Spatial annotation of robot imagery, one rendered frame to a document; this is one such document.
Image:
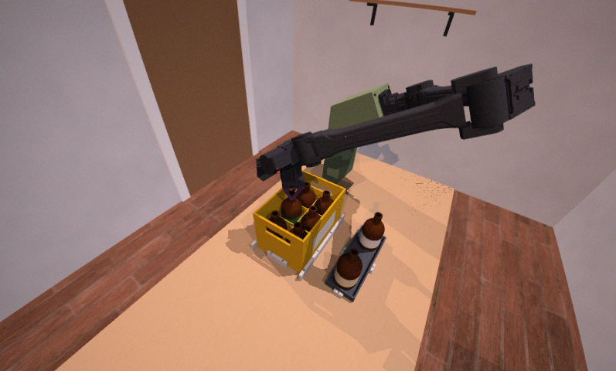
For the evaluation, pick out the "yellow bottle crate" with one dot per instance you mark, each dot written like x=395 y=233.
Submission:
x=301 y=250

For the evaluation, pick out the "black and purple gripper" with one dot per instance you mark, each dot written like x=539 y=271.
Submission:
x=298 y=183

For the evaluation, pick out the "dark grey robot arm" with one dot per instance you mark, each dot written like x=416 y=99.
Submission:
x=488 y=96

